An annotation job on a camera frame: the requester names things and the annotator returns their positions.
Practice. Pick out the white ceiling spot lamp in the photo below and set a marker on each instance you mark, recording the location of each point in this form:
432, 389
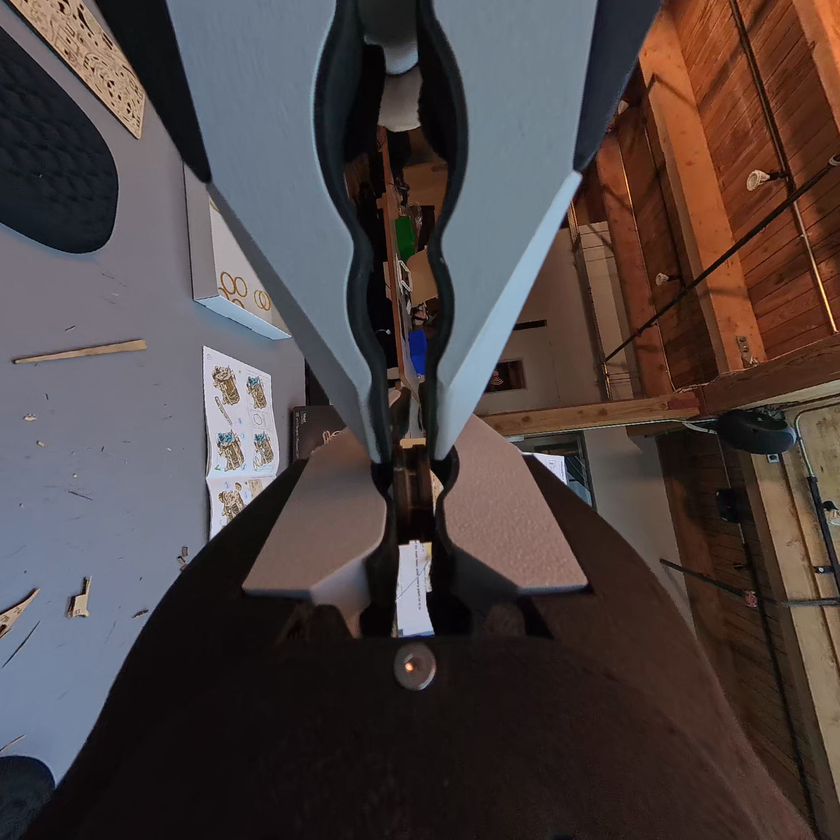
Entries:
666, 279
758, 178

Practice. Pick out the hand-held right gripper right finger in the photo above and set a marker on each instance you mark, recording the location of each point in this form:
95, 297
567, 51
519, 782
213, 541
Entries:
518, 525

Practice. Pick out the white printed sheet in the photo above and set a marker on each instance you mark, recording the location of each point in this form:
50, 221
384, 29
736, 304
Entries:
413, 590

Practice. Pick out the plywood parts sheet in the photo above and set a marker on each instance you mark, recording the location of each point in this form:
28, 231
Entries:
85, 59

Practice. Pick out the white cardboard box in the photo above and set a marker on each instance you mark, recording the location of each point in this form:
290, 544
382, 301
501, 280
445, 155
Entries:
226, 253

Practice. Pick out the slotted wooden scrap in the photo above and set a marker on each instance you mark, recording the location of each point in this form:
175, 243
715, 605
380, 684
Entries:
14, 615

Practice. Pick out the black round wall device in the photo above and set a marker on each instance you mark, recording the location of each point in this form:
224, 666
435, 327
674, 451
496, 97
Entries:
754, 430

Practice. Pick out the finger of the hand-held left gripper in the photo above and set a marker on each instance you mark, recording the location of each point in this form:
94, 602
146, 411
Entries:
518, 131
262, 131

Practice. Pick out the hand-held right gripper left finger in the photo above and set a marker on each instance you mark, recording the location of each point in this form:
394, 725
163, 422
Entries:
315, 531

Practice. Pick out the white instruction booklet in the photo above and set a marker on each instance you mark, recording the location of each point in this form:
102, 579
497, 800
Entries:
239, 420

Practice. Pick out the green plastic bin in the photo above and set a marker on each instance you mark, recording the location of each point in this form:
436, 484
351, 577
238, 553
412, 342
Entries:
403, 236

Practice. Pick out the thin wooden stick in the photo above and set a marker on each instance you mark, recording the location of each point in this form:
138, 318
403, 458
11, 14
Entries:
79, 351

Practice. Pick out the black model kit box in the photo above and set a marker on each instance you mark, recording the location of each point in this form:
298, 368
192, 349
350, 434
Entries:
315, 426

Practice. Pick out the small wooden scrap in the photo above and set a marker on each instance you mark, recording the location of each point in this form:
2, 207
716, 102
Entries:
79, 600

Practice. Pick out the blue plastic bin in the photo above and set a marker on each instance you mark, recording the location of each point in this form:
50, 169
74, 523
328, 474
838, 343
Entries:
417, 348

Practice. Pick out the group of tan rubber bands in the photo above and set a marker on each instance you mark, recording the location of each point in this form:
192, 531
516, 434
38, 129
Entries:
240, 286

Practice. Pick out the small wooden wheel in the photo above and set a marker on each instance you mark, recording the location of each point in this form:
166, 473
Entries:
412, 499

